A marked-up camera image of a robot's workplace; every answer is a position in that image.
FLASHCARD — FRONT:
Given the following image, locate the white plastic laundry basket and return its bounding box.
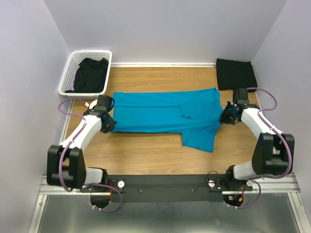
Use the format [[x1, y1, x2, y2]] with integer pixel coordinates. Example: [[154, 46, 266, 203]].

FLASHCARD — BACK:
[[58, 50, 112, 99]]

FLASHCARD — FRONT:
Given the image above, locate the aluminium frame rail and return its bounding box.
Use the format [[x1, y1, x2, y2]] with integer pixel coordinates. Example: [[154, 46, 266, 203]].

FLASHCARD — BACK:
[[41, 96, 311, 233]]

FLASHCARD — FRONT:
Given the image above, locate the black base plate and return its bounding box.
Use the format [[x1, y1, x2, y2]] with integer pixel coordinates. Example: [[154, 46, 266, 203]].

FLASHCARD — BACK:
[[80, 173, 255, 204]]

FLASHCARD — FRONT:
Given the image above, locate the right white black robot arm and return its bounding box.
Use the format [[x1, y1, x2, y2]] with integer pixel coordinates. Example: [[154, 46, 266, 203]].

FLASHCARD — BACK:
[[219, 88, 295, 190]]

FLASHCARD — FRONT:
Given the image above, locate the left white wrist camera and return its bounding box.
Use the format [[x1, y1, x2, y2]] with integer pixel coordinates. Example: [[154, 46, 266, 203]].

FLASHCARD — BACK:
[[84, 100, 98, 109]]

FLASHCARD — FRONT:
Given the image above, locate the folded black t-shirt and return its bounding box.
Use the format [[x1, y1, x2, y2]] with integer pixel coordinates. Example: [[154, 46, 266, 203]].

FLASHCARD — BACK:
[[216, 58, 258, 90]]

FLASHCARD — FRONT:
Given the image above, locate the blue t-shirt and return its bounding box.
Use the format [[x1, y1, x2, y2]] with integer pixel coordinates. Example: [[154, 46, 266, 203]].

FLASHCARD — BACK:
[[113, 88, 223, 152]]

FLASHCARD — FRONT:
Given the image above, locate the black t-shirt in basket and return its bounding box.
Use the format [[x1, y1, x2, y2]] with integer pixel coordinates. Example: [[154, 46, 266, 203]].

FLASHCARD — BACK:
[[66, 58, 109, 93]]

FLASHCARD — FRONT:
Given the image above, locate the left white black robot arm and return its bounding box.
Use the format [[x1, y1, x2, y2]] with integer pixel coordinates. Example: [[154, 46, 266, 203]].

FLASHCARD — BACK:
[[46, 95, 117, 192]]

